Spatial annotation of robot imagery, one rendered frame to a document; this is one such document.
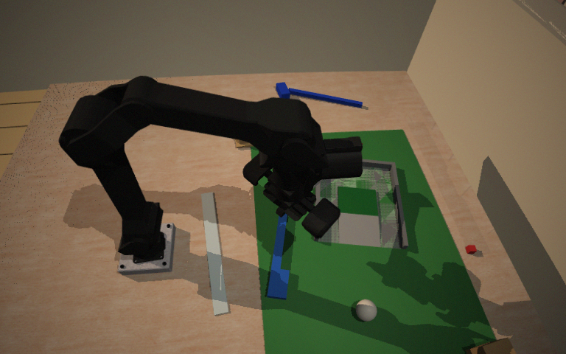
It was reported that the beige ball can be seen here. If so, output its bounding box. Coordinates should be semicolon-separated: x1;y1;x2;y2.
356;299;377;322

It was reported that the pale grey flat bar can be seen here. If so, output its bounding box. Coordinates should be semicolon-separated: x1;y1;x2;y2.
201;192;228;316

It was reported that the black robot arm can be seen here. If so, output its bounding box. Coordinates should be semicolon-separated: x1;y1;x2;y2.
58;76;363;264

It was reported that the green mat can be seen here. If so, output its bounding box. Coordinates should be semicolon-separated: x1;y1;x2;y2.
254;129;496;354

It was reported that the red cube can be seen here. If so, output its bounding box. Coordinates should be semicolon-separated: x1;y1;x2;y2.
465;245;477;254

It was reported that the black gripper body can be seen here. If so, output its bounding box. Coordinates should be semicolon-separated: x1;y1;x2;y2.
242;154;340;239

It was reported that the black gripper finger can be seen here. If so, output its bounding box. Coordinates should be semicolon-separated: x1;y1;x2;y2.
284;207;303;221
263;189;282;207

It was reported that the tan cube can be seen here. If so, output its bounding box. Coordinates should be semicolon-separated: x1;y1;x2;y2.
466;338;516;354

